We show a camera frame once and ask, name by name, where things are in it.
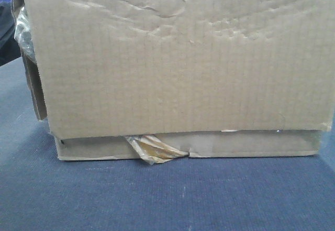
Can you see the crumpled clear plastic wrap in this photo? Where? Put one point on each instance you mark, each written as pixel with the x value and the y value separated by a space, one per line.
pixel 23 35

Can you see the dark robot body part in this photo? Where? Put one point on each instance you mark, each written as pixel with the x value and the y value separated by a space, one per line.
pixel 9 47

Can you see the peeling clear packing tape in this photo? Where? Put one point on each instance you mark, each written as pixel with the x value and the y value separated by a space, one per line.
pixel 152 150

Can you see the plain brown cardboard box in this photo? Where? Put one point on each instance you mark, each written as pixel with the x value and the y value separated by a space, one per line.
pixel 214 78

